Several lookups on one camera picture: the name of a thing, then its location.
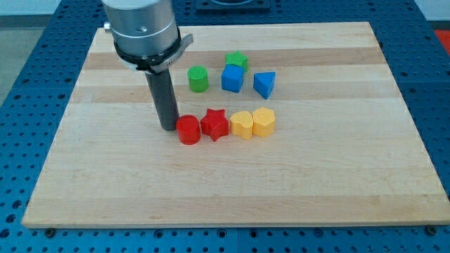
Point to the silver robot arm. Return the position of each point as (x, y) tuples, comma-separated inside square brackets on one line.
[(145, 33)]

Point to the red star block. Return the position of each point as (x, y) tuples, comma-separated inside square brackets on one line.
[(215, 124)]

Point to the yellow heart block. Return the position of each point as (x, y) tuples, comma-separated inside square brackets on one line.
[(242, 124)]

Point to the red cylinder block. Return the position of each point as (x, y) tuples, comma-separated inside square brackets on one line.
[(188, 128)]

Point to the yellow pentagon block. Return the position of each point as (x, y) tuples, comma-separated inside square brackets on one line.
[(263, 122)]

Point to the blue cube block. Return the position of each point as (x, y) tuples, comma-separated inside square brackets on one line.
[(232, 78)]

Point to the green cylinder block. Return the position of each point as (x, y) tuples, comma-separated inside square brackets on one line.
[(198, 79)]

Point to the blue triangle block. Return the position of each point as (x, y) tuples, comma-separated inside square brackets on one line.
[(264, 83)]

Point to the wooden board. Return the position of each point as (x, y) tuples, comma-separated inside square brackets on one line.
[(345, 150)]

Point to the green star block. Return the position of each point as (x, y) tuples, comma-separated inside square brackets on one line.
[(238, 59)]

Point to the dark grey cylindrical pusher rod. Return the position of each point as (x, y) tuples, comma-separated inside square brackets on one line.
[(162, 92)]

